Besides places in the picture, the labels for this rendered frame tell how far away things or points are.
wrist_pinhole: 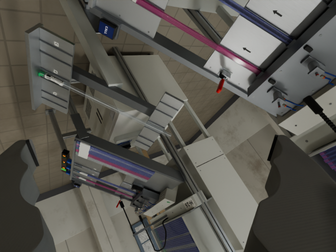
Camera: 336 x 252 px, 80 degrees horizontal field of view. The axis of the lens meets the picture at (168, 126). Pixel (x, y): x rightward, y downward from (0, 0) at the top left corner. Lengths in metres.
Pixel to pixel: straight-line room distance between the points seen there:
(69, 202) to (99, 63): 3.71
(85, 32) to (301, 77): 0.82
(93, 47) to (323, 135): 0.89
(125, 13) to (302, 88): 0.54
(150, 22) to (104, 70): 0.29
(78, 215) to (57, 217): 0.33
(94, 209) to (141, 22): 3.70
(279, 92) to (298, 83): 0.05
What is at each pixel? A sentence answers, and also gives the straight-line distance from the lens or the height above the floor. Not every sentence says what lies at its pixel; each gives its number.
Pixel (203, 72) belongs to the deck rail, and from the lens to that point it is 0.68.
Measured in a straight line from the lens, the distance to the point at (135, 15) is 0.67.
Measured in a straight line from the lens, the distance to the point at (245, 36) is 0.64.
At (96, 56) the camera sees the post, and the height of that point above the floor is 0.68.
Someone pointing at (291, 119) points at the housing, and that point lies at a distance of 0.72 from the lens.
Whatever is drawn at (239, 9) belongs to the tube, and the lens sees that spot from 0.60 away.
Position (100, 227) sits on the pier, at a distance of 4.06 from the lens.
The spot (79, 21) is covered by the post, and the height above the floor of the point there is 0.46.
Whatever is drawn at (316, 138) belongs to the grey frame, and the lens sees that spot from 0.79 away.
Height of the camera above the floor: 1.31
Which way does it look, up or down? 20 degrees down
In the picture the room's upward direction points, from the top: 150 degrees clockwise
